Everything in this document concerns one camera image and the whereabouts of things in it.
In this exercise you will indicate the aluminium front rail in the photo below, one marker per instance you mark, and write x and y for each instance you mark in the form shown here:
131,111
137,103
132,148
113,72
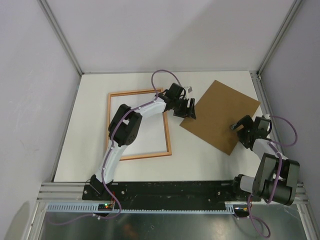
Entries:
73,191

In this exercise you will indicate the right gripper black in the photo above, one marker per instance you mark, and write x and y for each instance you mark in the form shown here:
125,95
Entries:
247,122

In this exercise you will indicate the aluminium right side rail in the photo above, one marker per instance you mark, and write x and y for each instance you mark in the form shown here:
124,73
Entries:
267,105

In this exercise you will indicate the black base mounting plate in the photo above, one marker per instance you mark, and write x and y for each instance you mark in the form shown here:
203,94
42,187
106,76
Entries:
173,193

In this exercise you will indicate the printed photo sheet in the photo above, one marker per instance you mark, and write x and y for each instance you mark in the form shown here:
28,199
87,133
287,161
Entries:
142,130

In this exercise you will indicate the brown frame backing board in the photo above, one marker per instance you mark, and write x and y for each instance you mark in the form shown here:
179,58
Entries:
220,107

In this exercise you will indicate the orange wooden picture frame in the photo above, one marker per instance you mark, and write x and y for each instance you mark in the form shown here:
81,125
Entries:
168,135

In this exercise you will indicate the aluminium rail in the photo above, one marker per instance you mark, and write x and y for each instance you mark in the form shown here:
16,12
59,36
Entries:
267,105
73,191

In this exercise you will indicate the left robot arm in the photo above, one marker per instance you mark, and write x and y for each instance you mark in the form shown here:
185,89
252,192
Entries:
124,128

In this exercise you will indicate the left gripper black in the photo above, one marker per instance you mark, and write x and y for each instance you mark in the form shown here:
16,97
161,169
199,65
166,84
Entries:
186,112

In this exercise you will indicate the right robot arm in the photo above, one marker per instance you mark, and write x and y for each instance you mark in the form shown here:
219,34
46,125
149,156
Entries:
276,178

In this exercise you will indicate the aluminium corner post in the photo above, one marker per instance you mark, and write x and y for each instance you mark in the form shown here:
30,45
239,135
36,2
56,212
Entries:
287,22
52,20

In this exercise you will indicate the left aluminium corner post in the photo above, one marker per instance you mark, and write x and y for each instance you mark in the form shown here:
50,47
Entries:
52,20

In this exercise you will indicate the right aluminium corner post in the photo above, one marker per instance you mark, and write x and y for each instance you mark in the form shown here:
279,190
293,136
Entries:
287,22

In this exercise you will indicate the grey slotted cable duct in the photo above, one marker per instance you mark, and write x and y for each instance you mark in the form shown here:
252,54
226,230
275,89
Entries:
103,207

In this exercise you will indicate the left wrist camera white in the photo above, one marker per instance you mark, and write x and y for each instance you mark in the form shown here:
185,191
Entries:
188,89

